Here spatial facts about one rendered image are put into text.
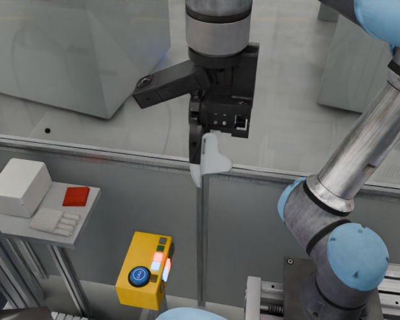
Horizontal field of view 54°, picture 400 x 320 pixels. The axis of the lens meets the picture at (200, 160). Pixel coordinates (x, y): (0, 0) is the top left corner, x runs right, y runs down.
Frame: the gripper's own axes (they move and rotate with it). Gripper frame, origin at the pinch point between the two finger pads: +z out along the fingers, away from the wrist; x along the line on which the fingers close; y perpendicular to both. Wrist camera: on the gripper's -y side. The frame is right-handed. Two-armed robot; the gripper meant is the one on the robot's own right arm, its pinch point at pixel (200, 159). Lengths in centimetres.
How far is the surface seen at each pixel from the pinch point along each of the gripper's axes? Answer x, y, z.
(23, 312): -17.1, -30.8, 29.2
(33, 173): 35, -63, 51
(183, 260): 45, -15, 107
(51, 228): 21, -52, 60
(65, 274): 28, -62, 105
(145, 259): 4.6, -14.4, 40.8
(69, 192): 37, -53, 60
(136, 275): -0.6, -15.0, 39.8
